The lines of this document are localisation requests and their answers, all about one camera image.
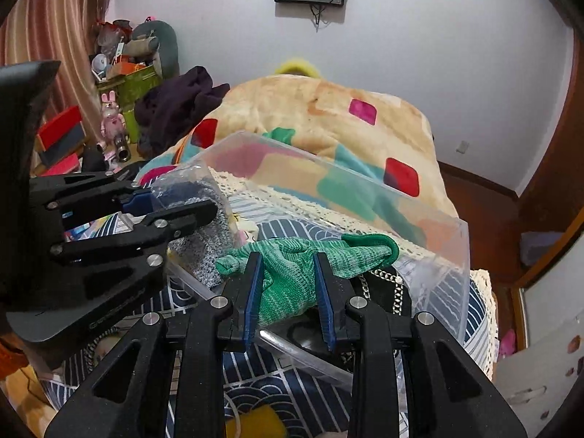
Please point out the black chain-pattern scrunchie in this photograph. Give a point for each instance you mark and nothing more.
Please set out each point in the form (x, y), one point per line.
(383, 286)

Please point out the dark purple clothing pile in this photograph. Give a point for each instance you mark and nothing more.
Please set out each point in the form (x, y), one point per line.
(170, 110)

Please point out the grey knitted cloth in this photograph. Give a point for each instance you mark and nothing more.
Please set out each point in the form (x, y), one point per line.
(197, 253)

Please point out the grey plush toy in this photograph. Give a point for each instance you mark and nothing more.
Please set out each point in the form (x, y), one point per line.
(156, 41)

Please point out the green cardboard box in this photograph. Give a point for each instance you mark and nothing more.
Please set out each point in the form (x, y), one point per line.
(130, 88)

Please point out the yellow plush item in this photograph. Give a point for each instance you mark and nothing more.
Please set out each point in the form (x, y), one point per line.
(298, 66)

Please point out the pink bunny toy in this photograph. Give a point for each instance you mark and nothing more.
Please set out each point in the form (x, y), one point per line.
(113, 126)

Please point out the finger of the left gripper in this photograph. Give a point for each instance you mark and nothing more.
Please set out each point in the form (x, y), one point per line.
(137, 203)
(161, 227)

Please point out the plush patchwork blanket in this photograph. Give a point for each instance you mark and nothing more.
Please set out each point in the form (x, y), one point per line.
(379, 136)

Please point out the wall power outlet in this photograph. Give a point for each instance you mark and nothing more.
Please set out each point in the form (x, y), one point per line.
(462, 147)

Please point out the pink slipper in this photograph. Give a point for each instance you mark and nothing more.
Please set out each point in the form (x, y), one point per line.
(507, 345)

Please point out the red grey box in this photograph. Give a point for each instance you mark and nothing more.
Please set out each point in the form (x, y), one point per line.
(59, 143)

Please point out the green knitted cloth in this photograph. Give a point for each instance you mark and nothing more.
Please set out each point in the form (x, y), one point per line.
(289, 274)

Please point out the yellow white felt ball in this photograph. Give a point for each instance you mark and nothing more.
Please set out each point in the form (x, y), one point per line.
(257, 423)

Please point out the wooden door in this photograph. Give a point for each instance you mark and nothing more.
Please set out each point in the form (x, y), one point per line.
(553, 199)

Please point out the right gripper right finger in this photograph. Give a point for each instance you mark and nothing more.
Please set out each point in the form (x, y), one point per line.
(332, 292)

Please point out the striped pink curtain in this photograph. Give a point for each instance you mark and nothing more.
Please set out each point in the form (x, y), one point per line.
(63, 30)

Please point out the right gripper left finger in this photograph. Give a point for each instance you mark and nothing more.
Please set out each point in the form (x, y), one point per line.
(244, 291)

